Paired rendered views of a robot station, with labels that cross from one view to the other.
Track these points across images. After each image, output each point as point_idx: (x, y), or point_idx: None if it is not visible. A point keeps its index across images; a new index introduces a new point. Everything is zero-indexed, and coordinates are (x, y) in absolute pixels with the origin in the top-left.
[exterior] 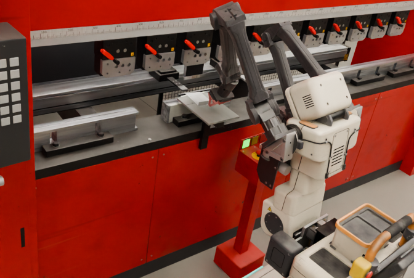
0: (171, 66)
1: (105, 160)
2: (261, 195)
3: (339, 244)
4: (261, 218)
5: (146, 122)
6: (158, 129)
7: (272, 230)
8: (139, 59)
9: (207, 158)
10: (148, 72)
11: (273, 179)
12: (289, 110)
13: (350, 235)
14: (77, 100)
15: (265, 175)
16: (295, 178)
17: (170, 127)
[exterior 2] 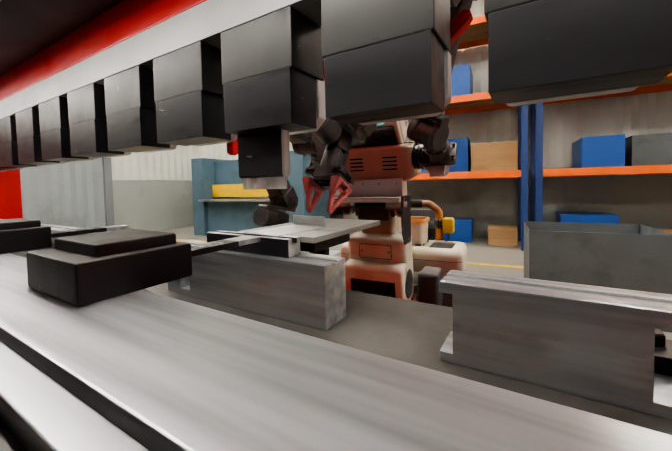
0: (96, 233)
1: None
2: None
3: (424, 236)
4: (403, 295)
5: (388, 339)
6: (392, 317)
7: (410, 291)
8: (437, 75)
9: None
10: (55, 311)
11: (410, 226)
12: (289, 192)
13: (427, 219)
14: None
15: (407, 230)
16: (397, 218)
17: (358, 308)
